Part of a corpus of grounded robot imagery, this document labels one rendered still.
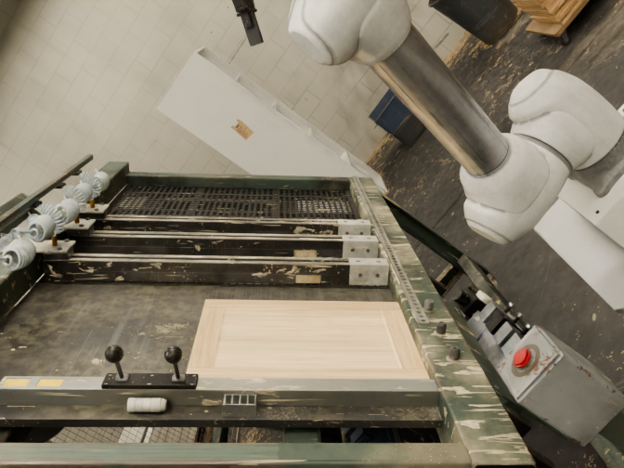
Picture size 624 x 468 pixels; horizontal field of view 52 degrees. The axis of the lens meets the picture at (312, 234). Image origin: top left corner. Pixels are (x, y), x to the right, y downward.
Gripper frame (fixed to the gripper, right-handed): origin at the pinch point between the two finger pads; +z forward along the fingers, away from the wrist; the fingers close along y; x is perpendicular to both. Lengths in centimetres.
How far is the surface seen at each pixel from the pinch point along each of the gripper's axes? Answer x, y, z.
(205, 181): -90, -141, 48
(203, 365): -30, 21, 69
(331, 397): 0, 26, 80
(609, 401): 54, 38, 83
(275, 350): -17, 9, 75
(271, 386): -12, 29, 74
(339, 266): -9, -40, 73
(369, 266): 0, -42, 76
